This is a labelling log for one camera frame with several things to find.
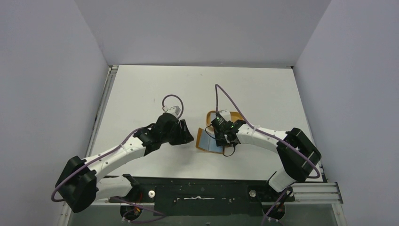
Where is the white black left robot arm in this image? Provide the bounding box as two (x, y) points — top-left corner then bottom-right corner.
(54, 113), (194, 213)

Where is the yellow leather card holder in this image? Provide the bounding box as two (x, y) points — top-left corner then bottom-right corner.
(195, 128), (224, 154)

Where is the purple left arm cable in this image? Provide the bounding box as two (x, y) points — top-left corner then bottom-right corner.
(51, 94), (184, 225)

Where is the aluminium frame rail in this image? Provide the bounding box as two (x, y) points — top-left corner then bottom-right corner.
(93, 178), (342, 203)

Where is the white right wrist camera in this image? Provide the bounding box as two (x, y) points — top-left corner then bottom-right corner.
(216, 110), (231, 121)

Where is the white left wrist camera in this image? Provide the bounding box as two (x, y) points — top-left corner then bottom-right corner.
(162, 106), (181, 117)

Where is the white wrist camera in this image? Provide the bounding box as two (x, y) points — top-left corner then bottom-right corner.
(216, 110), (231, 121)
(162, 106), (181, 117)

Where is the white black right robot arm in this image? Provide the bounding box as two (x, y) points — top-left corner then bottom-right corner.
(210, 113), (321, 201)

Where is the black loop cable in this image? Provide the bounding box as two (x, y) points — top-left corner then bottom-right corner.
(204, 126), (240, 158)

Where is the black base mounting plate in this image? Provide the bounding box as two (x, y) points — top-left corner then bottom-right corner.
(97, 174), (294, 217)

